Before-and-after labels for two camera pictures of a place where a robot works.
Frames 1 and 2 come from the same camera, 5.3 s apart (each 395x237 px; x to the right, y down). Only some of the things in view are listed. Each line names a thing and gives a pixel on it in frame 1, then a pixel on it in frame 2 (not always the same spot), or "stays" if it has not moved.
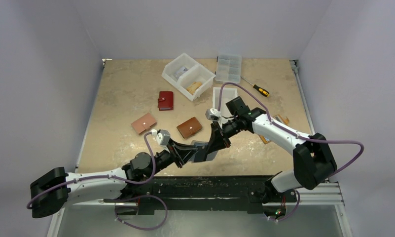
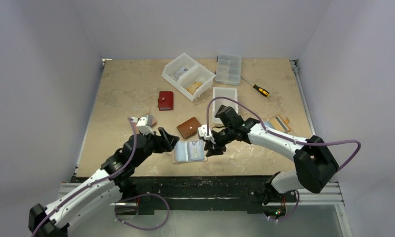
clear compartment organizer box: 229,68 stays
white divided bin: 191,77 stays
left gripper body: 163,159 → 152,146
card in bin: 177,74 stays
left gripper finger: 182,156 → 165,147
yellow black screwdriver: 259,89 stays
